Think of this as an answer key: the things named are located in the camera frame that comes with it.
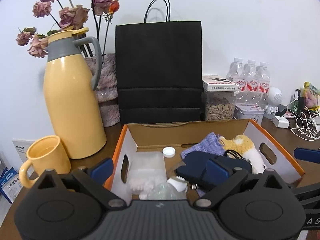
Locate white earphone cable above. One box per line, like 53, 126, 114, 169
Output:
290, 97, 320, 141

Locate cardboard box orange rim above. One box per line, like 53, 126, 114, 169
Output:
105, 119, 304, 203

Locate white robot figurine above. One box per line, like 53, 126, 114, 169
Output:
264, 87, 283, 115

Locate dried pink roses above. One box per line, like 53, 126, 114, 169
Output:
16, 0, 120, 58

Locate water bottle middle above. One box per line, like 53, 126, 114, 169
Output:
242, 60, 258, 92

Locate white red flat box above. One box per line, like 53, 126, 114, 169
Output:
202, 75, 240, 93

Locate black power adapter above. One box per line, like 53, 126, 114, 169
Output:
276, 104, 287, 116

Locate water bottle right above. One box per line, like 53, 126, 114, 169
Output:
256, 62, 270, 93

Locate pink marbled vase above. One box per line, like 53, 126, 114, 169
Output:
95, 53, 120, 127

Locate black paper bag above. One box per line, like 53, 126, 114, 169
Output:
115, 0, 202, 125

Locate yellow mug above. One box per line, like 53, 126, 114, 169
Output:
18, 135, 71, 189

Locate dark navy pouch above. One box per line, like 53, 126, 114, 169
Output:
175, 151, 252, 191

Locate clear seed container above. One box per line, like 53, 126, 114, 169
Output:
203, 91, 236, 121

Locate blue white leaflets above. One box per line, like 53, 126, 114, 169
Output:
1, 167, 22, 204

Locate white bottle cap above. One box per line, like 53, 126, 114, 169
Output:
162, 146, 176, 158

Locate white floral tin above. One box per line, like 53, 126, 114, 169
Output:
233, 102, 265, 125

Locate braided black charging cable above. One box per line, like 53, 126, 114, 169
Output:
223, 149, 249, 162

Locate white charger block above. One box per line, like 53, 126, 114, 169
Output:
272, 115, 290, 129

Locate clear plastic swab box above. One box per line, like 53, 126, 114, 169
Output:
126, 152, 167, 194

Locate yellow snack packet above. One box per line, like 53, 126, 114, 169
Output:
303, 82, 319, 111

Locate yellow white plush hamster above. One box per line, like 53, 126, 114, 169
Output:
218, 134, 266, 174

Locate yellow thermos jug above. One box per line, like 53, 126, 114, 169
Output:
43, 28, 107, 159

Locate purple knit pouch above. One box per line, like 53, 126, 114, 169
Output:
180, 132, 225, 159

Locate green bottle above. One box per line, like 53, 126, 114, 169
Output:
292, 89, 300, 113

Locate water bottle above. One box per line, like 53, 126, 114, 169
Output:
242, 60, 258, 92
256, 62, 270, 93
226, 57, 245, 88

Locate water bottle left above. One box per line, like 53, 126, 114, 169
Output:
226, 57, 245, 88

